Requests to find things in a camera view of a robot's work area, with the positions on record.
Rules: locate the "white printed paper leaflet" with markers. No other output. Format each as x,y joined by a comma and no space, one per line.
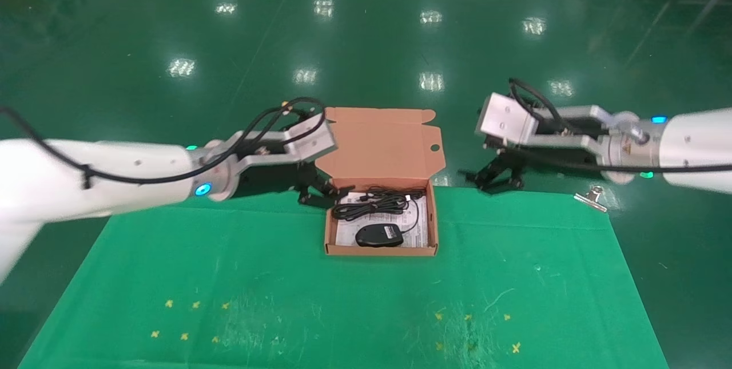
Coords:
346,231

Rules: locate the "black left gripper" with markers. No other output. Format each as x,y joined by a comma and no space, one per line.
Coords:
274,177

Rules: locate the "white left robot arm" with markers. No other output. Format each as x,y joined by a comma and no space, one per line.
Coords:
114,186

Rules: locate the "green table cloth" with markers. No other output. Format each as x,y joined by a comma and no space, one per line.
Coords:
320,300

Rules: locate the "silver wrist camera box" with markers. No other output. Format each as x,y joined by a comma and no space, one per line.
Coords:
311,137
506,120

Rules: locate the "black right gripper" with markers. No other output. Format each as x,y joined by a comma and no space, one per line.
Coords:
543,154

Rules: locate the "orange cardboard box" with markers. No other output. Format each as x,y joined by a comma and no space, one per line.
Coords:
380,149

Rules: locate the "silver binder clip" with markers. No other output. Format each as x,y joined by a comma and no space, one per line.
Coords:
592,198

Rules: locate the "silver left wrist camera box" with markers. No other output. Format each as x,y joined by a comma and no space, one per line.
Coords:
311,137

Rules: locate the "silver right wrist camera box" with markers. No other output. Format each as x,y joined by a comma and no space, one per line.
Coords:
506,120

